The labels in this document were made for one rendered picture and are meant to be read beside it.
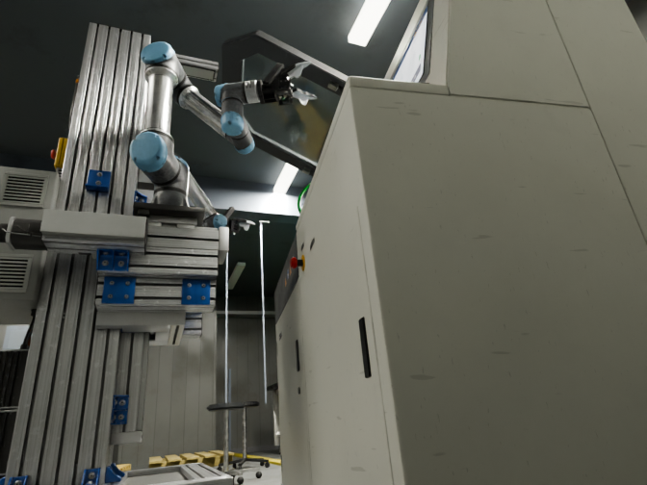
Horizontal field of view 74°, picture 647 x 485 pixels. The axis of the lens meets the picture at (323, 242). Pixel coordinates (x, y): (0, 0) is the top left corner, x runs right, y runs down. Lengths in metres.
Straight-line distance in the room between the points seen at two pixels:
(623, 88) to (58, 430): 1.79
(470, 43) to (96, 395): 1.44
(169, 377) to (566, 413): 6.58
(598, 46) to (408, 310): 0.92
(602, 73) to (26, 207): 1.74
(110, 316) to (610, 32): 1.66
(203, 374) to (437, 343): 6.54
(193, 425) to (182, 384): 0.62
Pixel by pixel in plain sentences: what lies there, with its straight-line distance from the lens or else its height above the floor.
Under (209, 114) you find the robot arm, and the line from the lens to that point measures 1.73.
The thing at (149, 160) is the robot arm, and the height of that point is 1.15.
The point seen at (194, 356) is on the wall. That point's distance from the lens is 7.17.
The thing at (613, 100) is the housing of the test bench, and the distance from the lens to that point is 1.27.
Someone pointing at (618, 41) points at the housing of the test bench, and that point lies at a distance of 1.45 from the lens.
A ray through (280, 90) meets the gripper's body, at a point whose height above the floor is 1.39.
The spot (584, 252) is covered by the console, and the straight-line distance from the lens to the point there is 0.94.
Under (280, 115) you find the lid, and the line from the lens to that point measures 2.26.
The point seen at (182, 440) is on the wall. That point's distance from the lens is 7.07.
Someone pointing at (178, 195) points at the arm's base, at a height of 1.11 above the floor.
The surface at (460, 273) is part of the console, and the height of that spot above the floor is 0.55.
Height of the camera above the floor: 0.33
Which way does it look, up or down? 23 degrees up
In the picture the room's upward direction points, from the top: 5 degrees counter-clockwise
